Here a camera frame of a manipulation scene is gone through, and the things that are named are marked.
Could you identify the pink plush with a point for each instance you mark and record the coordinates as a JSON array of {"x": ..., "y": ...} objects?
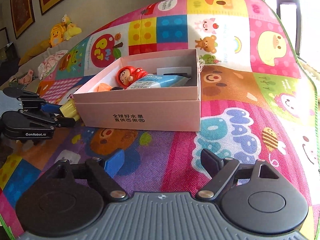
[{"x": 25, "y": 78}]

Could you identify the pale yellow ribbed toy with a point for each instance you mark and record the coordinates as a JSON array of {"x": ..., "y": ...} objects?
[{"x": 68, "y": 110}]

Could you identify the long yellow cushion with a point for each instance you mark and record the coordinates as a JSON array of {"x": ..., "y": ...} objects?
[{"x": 35, "y": 51}]

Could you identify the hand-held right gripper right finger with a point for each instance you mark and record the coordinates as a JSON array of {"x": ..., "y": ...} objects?
[{"x": 210, "y": 162}]

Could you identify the yellow tiger plush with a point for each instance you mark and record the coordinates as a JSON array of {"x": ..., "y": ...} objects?
[{"x": 56, "y": 36}]

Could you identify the blue white tissue packet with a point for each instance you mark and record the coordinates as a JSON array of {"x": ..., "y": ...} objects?
[{"x": 160, "y": 82}]

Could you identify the red hooded doll figure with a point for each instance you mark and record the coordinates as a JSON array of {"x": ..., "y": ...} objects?
[{"x": 127, "y": 77}]

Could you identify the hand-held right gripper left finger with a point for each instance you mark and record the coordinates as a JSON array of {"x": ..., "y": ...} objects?
[{"x": 113, "y": 163}]

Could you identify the colourful cartoon play mat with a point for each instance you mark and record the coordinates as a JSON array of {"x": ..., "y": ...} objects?
[{"x": 250, "y": 105}]

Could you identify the white power adapter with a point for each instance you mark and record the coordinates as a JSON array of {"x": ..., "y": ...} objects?
[{"x": 175, "y": 70}]

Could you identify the orange plastic toy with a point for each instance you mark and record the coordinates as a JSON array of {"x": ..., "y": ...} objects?
[{"x": 103, "y": 88}]

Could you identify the pink cardboard box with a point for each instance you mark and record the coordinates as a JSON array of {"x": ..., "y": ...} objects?
[{"x": 140, "y": 115}]

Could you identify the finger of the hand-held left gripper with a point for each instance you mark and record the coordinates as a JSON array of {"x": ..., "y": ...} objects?
[
  {"x": 63, "y": 123},
  {"x": 51, "y": 108}
]

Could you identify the beige sofa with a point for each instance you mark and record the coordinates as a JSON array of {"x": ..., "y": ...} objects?
[{"x": 31, "y": 67}]

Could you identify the black cylinder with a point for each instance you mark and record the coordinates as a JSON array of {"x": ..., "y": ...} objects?
[{"x": 116, "y": 88}]

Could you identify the yellow green plush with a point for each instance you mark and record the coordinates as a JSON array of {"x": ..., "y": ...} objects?
[{"x": 72, "y": 31}]

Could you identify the white pink crumpled cloth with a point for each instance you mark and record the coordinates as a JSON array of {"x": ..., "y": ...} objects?
[{"x": 51, "y": 62}]

